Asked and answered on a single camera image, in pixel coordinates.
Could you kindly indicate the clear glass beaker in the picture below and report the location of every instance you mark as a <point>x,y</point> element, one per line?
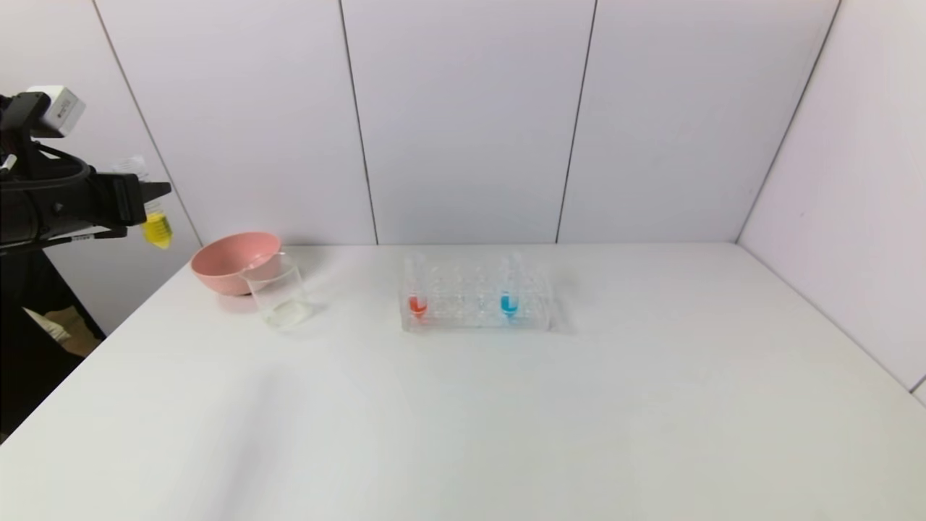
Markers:
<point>282,297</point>

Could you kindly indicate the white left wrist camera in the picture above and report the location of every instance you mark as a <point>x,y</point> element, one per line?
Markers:
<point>61,108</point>

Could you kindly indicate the clear acrylic test tube rack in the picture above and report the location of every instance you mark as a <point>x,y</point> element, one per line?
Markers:
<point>470,304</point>

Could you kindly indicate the yellow pigment test tube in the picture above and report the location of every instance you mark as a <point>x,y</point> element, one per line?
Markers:
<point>157,230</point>

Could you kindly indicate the red pigment test tube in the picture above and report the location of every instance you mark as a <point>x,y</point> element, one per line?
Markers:
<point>417,304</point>

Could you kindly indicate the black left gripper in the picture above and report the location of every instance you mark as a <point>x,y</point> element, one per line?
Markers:
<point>129,199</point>

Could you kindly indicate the blue pigment test tube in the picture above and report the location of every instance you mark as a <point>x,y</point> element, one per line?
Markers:
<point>509,304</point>

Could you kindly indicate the brown cardboard box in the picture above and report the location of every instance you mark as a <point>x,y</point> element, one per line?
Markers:
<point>54,329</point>

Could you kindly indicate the pink plastic bowl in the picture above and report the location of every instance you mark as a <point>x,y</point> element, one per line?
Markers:
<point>224,268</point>

